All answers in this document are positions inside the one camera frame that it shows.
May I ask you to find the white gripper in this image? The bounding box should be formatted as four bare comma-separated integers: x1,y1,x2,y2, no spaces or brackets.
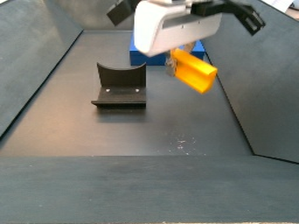
134,0,222,77

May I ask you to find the yellow arch block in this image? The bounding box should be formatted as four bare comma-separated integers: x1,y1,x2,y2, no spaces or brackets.
171,48,218,94

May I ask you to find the black curved fixture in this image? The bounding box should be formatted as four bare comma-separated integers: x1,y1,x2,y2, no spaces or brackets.
91,63,146,109

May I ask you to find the blue shape sorter block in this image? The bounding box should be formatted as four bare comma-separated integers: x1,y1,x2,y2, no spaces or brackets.
130,36,206,66

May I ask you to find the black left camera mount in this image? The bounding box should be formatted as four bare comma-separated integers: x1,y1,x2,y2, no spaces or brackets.
107,0,142,25

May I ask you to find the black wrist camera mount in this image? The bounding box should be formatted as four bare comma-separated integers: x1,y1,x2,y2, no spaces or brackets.
191,0,266,35

